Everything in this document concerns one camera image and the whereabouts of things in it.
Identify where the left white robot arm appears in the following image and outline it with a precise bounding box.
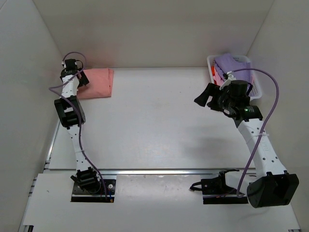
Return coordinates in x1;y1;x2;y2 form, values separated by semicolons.
54;59;101;194

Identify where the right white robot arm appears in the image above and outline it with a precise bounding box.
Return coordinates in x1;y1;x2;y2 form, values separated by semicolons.
194;80;299;208

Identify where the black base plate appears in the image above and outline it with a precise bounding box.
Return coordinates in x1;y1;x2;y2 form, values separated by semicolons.
201;177;248;205
70;178;116;203

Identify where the purple t shirt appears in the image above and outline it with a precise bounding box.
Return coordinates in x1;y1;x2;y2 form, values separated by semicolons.
214;53;252;83

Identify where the white plastic basket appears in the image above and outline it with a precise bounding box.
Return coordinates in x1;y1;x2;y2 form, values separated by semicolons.
207;54;262;101

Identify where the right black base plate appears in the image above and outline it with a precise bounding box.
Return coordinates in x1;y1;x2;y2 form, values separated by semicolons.
201;177;248;205

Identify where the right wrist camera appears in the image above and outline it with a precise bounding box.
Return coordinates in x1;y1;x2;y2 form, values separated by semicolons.
219;71;236;90

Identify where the light pink t shirt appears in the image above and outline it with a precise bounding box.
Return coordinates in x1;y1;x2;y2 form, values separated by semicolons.
213;73;224;86

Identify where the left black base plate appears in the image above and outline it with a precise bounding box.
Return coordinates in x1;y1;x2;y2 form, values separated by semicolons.
70;178;116;203

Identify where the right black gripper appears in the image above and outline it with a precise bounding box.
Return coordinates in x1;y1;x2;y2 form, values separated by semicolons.
194;84;234;113

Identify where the salmon pink t shirt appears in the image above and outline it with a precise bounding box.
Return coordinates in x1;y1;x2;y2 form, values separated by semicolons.
77;68;114;100

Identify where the orange t shirt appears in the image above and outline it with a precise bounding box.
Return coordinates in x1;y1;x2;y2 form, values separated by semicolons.
211;65;215;76

